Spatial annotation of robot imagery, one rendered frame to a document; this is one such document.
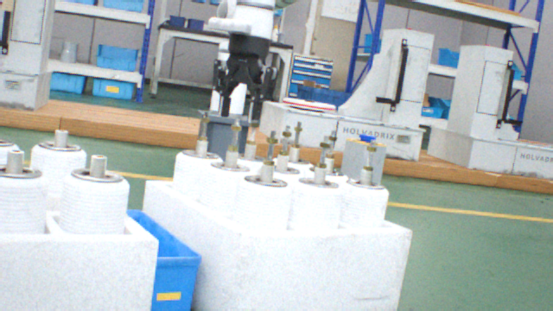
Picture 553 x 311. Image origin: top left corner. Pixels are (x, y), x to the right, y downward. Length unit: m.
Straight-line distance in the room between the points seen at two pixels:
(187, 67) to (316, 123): 6.35
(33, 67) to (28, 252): 2.49
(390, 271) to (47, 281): 0.65
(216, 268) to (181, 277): 0.06
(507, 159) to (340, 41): 4.20
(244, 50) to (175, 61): 8.45
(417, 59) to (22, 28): 2.09
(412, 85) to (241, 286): 2.70
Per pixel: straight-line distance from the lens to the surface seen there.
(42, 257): 0.87
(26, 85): 3.25
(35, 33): 3.30
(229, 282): 1.04
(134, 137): 3.16
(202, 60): 9.61
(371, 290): 1.22
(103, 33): 9.57
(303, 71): 6.77
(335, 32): 7.71
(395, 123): 3.59
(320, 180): 1.15
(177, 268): 1.05
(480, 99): 3.82
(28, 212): 0.88
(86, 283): 0.90
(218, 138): 1.72
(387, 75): 3.66
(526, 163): 3.98
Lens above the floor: 0.43
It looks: 7 degrees down
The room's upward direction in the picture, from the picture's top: 9 degrees clockwise
